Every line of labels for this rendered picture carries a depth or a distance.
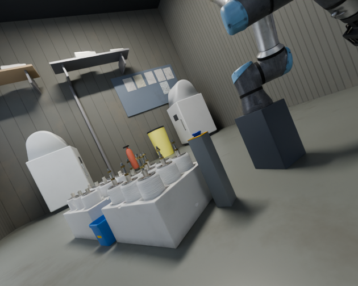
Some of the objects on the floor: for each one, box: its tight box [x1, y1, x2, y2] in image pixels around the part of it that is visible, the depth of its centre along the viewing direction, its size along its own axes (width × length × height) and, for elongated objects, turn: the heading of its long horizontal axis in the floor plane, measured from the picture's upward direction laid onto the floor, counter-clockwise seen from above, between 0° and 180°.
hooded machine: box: [26, 131, 95, 214], centre depth 287 cm, size 63×56×124 cm
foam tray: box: [63, 196, 112, 240], centre depth 120 cm, size 39×39×18 cm
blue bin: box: [89, 215, 116, 246], centre depth 97 cm, size 30×11×12 cm, turn 46°
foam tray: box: [101, 162, 213, 249], centre depth 86 cm, size 39×39×18 cm
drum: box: [147, 125, 174, 158], centre depth 370 cm, size 39×39×62 cm
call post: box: [188, 132, 236, 207], centre depth 74 cm, size 7×7×31 cm
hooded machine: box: [167, 79, 217, 146], centre depth 394 cm, size 70×58×135 cm
